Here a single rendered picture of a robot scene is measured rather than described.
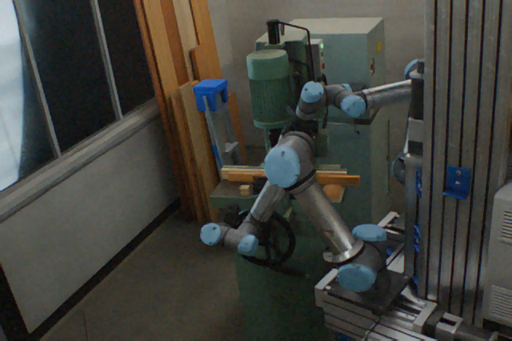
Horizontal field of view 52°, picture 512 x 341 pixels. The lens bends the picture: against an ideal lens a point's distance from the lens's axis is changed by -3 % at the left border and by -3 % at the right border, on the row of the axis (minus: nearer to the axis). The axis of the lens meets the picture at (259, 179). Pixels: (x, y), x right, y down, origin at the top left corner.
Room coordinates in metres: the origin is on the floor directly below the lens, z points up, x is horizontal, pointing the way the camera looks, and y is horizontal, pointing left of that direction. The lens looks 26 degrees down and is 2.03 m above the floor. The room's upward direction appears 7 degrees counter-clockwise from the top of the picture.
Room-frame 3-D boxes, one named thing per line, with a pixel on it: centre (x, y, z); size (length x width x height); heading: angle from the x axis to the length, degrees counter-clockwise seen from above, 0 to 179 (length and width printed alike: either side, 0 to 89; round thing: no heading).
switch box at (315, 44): (2.51, -0.33, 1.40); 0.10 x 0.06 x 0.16; 161
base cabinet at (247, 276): (2.37, -0.13, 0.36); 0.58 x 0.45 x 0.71; 161
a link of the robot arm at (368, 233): (1.52, -0.34, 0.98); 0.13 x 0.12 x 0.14; 154
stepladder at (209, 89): (3.14, 0.17, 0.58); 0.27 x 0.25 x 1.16; 63
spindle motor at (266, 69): (2.25, -0.10, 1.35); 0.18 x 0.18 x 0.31
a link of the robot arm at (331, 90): (1.93, -0.33, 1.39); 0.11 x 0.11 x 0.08; 14
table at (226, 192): (2.15, -0.07, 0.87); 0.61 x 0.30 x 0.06; 71
